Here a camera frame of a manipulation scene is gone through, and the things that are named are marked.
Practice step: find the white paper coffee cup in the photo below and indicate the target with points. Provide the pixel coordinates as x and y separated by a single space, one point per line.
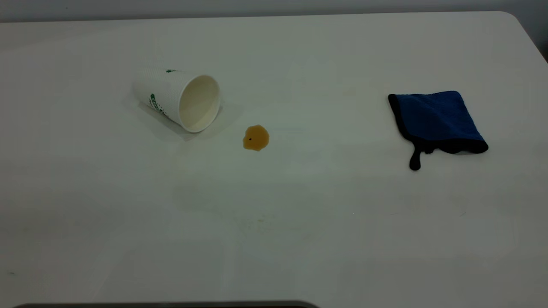
171 92

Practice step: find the blue cloth with black edge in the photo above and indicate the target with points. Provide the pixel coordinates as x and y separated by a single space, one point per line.
436 115

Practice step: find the brown coffee spill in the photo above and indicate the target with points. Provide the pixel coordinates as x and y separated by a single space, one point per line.
257 139

